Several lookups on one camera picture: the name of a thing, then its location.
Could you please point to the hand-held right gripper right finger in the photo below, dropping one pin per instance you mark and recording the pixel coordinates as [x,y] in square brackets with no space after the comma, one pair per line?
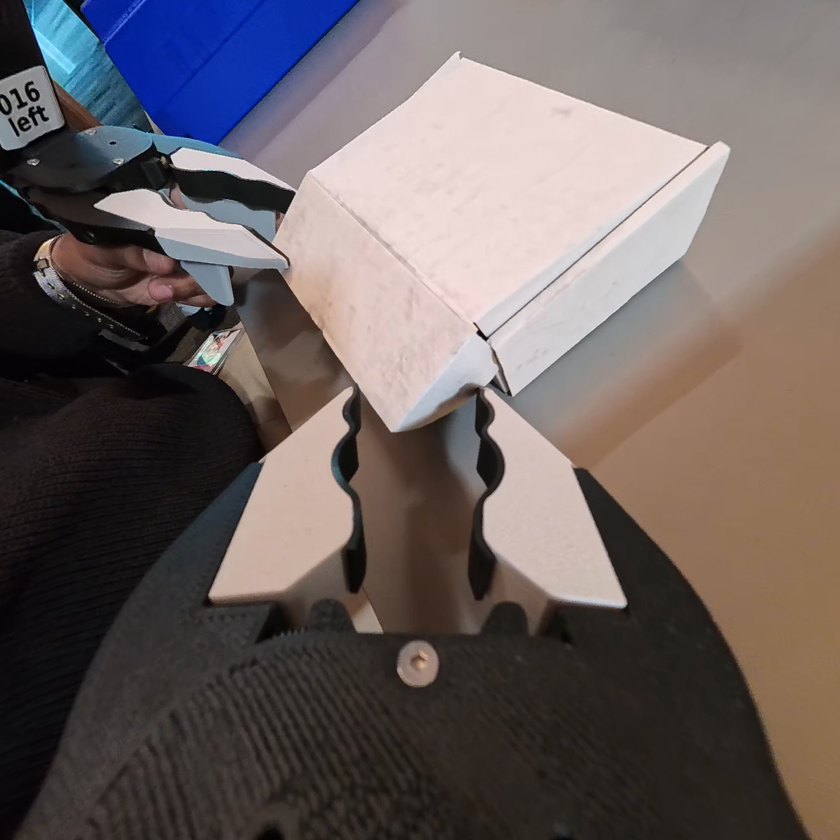
[551,531]

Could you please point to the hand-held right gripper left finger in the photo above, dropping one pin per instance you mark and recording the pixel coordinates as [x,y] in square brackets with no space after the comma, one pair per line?
[289,525]

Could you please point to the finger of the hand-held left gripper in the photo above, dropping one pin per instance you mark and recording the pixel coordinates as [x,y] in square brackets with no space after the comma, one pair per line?
[216,167]
[184,226]

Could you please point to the blue plastic bin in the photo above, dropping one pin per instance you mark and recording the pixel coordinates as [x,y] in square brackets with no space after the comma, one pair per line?
[229,52]

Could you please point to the white cardboard box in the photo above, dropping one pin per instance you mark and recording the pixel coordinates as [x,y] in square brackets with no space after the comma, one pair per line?
[492,197]

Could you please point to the person's left forearm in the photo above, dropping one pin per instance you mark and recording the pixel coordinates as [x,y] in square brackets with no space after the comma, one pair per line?
[39,328]

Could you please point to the grey desk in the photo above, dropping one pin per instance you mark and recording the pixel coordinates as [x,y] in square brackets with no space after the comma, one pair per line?
[722,394]

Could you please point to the person's left hand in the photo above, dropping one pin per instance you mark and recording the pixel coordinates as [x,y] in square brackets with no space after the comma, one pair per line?
[118,272]

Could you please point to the silver studded wristband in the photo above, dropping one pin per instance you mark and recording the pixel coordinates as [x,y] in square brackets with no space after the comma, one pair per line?
[49,282]

